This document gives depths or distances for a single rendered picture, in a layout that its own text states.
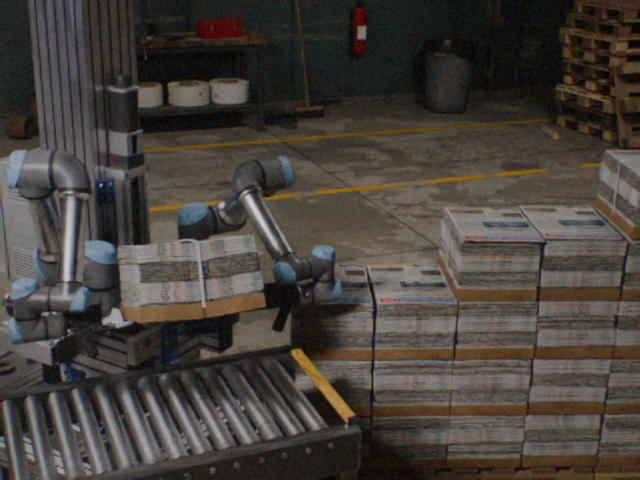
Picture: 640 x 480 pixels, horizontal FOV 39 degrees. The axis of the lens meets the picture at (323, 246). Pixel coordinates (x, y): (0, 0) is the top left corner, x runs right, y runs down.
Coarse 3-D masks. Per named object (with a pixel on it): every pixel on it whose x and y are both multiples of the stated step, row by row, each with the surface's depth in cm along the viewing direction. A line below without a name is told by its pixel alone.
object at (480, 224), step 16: (448, 208) 341; (464, 208) 342; (480, 208) 342; (496, 208) 342; (512, 208) 343; (464, 224) 324; (480, 224) 325; (496, 224) 325; (512, 224) 326; (528, 224) 326; (464, 240) 309; (480, 240) 309; (496, 240) 309; (512, 240) 310; (528, 240) 310
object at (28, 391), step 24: (216, 360) 280; (240, 360) 281; (288, 360) 288; (48, 384) 264; (72, 384) 264; (96, 384) 265; (48, 408) 262; (72, 408) 265; (96, 408) 268; (120, 408) 271; (144, 408) 274; (0, 432) 259
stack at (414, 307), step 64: (320, 320) 318; (384, 320) 320; (448, 320) 321; (512, 320) 323; (576, 320) 324; (384, 384) 328; (448, 384) 329; (512, 384) 330; (576, 384) 333; (384, 448) 338; (448, 448) 340; (512, 448) 341; (576, 448) 342
